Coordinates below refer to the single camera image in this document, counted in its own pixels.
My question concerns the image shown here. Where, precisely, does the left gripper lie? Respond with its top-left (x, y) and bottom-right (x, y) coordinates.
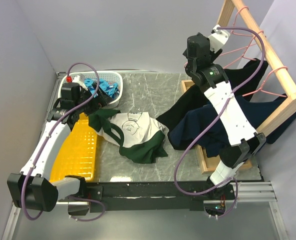
top-left (75, 82), bottom-right (113, 116)

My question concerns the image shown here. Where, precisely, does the pink wire hanger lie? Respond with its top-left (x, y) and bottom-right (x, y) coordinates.
top-left (184, 6), bottom-right (258, 70)

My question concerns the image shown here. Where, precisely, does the white green t shirt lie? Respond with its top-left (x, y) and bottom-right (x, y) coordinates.
top-left (88, 109), bottom-right (168, 164)

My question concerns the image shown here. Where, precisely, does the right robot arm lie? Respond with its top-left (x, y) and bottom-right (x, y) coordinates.
top-left (183, 30), bottom-right (266, 200)

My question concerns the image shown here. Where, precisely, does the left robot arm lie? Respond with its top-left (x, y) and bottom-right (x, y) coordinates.
top-left (7, 82), bottom-right (111, 212)

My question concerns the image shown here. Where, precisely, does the black t shirt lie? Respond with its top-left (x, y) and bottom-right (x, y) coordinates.
top-left (156, 58), bottom-right (269, 131)

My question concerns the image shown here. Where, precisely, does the navy blue t shirt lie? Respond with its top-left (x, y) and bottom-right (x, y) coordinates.
top-left (168, 96), bottom-right (296, 158)

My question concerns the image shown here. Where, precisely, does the blue shark print cloth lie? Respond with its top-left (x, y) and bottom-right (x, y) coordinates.
top-left (84, 78), bottom-right (120, 103)

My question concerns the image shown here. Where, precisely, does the white plastic basket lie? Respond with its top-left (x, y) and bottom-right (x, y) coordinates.
top-left (57, 71), bottom-right (123, 115)

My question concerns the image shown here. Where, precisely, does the yellow plastic tray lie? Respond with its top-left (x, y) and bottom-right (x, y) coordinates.
top-left (50, 113), bottom-right (97, 183)

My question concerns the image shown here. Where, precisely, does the wooden clothes rack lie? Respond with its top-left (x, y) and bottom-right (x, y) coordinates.
top-left (180, 0), bottom-right (296, 175)

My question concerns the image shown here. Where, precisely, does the black base bar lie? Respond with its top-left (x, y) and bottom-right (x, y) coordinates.
top-left (67, 181), bottom-right (236, 216)

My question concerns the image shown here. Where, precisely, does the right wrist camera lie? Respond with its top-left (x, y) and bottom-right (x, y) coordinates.
top-left (208, 24), bottom-right (230, 53)

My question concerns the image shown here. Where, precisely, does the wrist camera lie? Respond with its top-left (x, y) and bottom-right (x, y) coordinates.
top-left (66, 74), bottom-right (87, 89)
top-left (208, 24), bottom-right (230, 53)

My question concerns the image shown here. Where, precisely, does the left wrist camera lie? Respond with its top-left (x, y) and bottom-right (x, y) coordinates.
top-left (66, 74), bottom-right (87, 89)

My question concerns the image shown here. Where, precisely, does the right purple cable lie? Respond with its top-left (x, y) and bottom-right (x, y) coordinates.
top-left (174, 27), bottom-right (266, 218)

